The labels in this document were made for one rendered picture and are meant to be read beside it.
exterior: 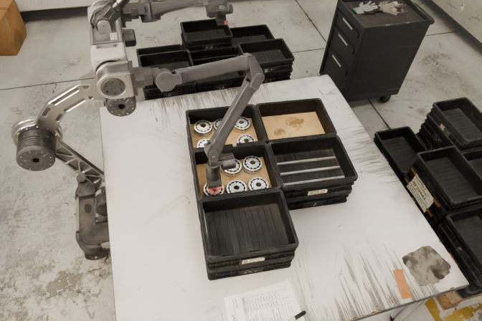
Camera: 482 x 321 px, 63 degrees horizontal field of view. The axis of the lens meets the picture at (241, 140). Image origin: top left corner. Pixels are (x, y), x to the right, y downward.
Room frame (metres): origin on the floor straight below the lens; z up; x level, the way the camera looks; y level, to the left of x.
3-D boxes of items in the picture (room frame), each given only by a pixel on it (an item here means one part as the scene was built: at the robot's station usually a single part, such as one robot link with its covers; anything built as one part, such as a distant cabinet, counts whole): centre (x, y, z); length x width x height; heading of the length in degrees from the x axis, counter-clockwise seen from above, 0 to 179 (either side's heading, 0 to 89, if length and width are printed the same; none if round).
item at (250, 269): (0.91, -0.06, 0.76); 0.40 x 0.30 x 0.12; 105
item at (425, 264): (0.90, -0.95, 0.71); 0.22 x 0.19 x 0.01; 110
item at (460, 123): (2.10, -1.58, 0.37); 0.40 x 0.30 x 0.45; 20
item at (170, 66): (2.41, 0.62, 0.37); 0.40 x 0.30 x 0.45; 110
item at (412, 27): (2.97, -1.05, 0.45); 0.60 x 0.45 x 0.90; 110
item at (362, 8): (3.00, -0.91, 0.88); 0.25 x 0.19 x 0.03; 110
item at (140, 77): (1.21, 0.42, 1.45); 0.09 x 0.08 x 0.12; 20
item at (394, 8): (3.05, -1.14, 0.88); 0.29 x 0.22 x 0.03; 110
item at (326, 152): (1.30, -0.37, 0.87); 0.40 x 0.30 x 0.11; 105
